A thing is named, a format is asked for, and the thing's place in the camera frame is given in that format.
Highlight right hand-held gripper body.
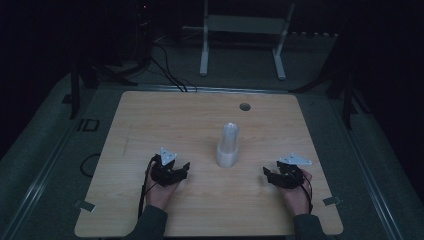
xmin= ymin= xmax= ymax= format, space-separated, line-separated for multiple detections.
xmin=270 ymin=152 xmax=313 ymax=190

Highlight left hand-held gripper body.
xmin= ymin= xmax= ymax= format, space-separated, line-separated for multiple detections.
xmin=150 ymin=146 xmax=184 ymax=188

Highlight stack of clear plastic cups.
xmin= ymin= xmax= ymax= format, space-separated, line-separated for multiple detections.
xmin=215 ymin=121 xmax=241 ymax=169

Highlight person's left hand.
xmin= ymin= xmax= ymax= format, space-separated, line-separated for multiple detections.
xmin=145 ymin=175 xmax=183 ymax=212

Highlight person's right hand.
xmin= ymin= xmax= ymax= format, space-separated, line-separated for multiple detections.
xmin=278 ymin=168 xmax=314 ymax=217

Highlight grey tape piece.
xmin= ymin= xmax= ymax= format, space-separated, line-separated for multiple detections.
xmin=73 ymin=199 xmax=97 ymax=214
xmin=322 ymin=195 xmax=343 ymax=207

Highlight black stand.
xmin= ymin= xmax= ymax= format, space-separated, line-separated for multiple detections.
xmin=61 ymin=59 xmax=101 ymax=120
xmin=324 ymin=64 xmax=361 ymax=132

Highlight white metal stand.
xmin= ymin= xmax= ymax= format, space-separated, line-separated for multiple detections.
xmin=198 ymin=0 xmax=297 ymax=81

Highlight right hand-held gripper cable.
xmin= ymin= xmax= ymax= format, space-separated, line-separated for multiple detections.
xmin=297 ymin=169 xmax=315 ymax=215

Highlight hand-held gripper cable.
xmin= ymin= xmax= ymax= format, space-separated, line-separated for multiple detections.
xmin=297 ymin=169 xmax=315 ymax=215
xmin=137 ymin=155 xmax=158 ymax=218

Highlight left hand-held gripper cable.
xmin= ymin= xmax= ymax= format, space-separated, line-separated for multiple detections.
xmin=137 ymin=155 xmax=158 ymax=218

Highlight black looped floor cable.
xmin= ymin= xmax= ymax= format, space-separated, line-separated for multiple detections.
xmin=79 ymin=152 xmax=102 ymax=179

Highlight black floor cables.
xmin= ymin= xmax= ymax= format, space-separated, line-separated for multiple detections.
xmin=148 ymin=42 xmax=198 ymax=93

